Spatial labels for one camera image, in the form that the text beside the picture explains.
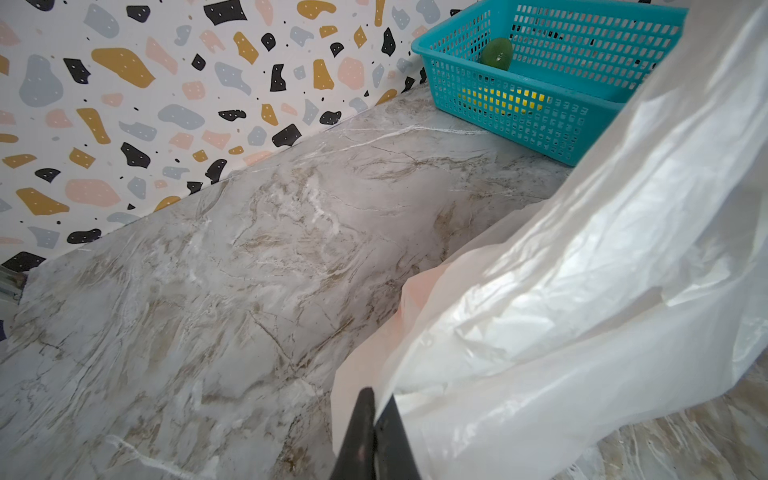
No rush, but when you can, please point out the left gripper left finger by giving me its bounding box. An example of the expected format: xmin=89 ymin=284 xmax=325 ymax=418
xmin=329 ymin=387 xmax=376 ymax=480

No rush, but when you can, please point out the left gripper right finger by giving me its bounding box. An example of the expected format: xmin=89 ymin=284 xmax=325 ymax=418
xmin=374 ymin=397 xmax=421 ymax=480

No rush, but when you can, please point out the white plastic bag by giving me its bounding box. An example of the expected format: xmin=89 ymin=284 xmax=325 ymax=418
xmin=331 ymin=1 xmax=767 ymax=479

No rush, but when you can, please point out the teal plastic basket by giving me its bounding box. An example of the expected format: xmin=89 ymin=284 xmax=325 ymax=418
xmin=412 ymin=1 xmax=688 ymax=166

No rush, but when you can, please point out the green round fruit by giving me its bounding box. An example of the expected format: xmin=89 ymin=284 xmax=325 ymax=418
xmin=478 ymin=38 xmax=514 ymax=71

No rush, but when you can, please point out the yellow banana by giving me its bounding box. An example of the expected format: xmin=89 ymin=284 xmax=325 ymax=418
xmin=457 ymin=87 xmax=552 ymax=116

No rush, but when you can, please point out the left aluminium corner post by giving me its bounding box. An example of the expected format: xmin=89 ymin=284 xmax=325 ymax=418
xmin=0 ymin=265 xmax=27 ymax=304

